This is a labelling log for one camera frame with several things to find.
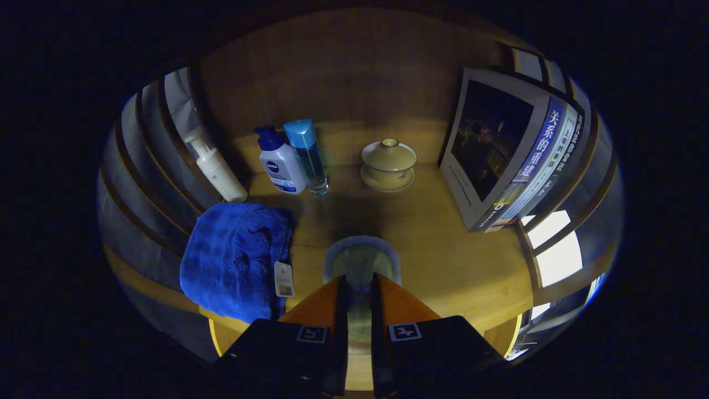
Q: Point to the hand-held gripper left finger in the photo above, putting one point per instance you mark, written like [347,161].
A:
[339,332]

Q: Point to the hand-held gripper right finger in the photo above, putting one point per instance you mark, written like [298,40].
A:
[379,332]

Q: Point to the wooden countertop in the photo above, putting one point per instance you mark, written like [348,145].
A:
[432,249]

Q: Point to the wooden cabinet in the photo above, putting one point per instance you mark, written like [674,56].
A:
[343,72]

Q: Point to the blue towel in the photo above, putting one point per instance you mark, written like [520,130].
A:
[232,260]

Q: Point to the beige lidded tea cup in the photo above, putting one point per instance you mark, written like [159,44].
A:
[388,163]

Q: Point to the white blue lotion bottle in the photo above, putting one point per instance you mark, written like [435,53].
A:
[282,169]

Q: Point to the teal clear bottle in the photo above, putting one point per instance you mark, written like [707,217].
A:
[310,160]

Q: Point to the white pump bottle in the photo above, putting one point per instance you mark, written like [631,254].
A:
[219,172]

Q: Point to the blue spine book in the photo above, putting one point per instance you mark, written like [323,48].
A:
[487,138]

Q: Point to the black spine book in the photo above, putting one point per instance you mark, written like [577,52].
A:
[580,130]

